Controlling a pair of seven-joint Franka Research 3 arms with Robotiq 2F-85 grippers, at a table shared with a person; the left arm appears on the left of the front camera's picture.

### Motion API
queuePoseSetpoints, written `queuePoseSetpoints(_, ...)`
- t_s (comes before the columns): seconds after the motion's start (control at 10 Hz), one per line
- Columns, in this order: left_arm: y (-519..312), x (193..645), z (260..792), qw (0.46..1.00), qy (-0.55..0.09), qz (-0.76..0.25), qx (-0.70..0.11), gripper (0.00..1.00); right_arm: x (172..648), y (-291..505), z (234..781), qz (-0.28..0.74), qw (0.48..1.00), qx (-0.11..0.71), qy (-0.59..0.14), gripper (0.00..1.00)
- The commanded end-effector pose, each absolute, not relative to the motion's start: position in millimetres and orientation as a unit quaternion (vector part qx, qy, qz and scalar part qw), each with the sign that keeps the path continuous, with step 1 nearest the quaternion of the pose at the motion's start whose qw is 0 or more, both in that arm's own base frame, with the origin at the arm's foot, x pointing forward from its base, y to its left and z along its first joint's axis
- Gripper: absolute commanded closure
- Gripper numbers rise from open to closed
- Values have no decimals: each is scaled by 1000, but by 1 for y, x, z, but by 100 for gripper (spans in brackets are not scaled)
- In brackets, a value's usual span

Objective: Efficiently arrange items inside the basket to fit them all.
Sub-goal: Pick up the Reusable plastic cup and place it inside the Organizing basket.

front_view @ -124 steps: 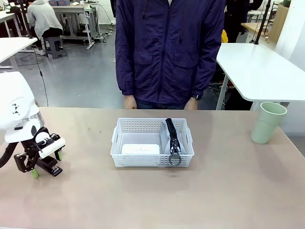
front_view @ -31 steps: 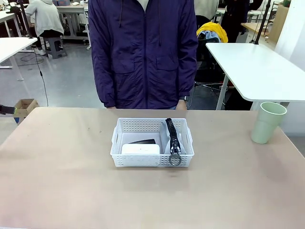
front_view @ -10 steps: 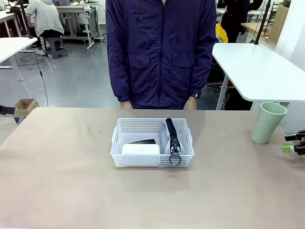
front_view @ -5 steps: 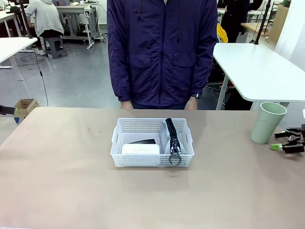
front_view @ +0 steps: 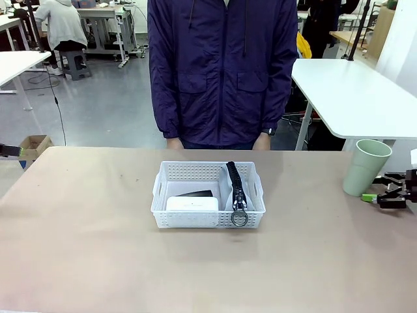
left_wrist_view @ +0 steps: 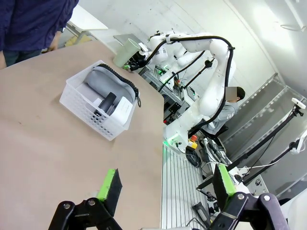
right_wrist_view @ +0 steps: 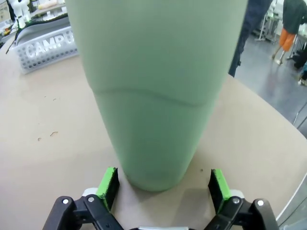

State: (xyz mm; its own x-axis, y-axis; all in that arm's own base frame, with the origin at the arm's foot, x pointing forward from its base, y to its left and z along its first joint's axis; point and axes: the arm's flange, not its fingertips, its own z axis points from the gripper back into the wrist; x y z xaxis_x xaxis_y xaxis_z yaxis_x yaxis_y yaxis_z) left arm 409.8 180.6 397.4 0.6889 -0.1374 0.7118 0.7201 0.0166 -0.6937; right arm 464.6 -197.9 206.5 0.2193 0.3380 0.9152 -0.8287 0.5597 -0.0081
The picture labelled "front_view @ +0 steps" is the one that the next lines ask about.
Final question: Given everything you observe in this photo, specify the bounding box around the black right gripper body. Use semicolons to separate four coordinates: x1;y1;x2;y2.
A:
405;168;417;200

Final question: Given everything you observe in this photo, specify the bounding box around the white rounded rectangular box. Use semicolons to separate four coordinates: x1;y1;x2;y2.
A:
166;196;220;212

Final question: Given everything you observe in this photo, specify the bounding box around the black stapler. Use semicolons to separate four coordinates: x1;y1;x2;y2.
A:
175;190;214;198

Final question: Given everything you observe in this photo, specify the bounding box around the person's left forearm navy sleeve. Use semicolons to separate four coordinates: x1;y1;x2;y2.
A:
259;70;294;135

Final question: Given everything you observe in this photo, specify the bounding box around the person's right forearm navy sleeve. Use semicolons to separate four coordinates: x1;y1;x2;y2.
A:
149;74;180;140

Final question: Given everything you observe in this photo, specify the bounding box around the white perforated plastic basket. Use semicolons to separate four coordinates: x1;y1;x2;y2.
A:
150;160;266;230

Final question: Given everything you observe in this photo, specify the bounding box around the person's left hand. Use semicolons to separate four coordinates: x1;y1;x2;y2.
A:
253;132;272;151

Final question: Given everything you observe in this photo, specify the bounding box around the person's right hand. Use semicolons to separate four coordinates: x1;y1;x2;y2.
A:
165;136;183;151

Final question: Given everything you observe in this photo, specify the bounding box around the cardboard box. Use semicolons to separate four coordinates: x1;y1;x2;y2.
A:
18;134;55;171

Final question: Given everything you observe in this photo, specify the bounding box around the light green plastic cup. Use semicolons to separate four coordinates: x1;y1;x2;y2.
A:
342;139;393;198

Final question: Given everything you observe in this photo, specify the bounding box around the small white table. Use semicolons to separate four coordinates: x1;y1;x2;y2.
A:
0;50;53;112

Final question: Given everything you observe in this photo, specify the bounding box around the large white table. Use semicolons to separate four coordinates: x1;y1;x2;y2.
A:
291;58;417;151

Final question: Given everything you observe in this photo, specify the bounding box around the grey plastic stool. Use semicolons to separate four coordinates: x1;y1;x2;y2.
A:
59;49;93;82

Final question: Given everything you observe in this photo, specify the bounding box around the seated person grey hoodie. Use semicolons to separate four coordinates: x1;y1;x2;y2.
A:
34;0;89;76

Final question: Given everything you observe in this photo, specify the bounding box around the tall brown cardboard panel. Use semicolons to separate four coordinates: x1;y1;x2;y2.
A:
366;5;397;60

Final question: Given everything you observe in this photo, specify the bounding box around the wooden desk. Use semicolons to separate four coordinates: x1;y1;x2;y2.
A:
328;30;375;50

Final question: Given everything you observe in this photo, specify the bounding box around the giant black zipper grey fabric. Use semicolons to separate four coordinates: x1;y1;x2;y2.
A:
220;160;257;228

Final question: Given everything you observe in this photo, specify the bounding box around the grey background workbench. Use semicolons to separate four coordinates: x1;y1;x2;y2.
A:
77;5;138;68

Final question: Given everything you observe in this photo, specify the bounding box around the black pole stand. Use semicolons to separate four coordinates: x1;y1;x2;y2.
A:
346;0;373;62

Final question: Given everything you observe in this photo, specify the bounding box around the yellow garment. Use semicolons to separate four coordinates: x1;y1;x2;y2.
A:
296;31;313;59

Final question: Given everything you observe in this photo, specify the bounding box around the person in black clothes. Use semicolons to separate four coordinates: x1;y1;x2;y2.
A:
304;0;342;59

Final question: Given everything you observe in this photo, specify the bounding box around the person in navy jacket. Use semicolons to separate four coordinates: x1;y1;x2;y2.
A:
147;0;299;151

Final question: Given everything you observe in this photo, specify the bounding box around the black floor cable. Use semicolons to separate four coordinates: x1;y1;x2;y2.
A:
44;63;68;147

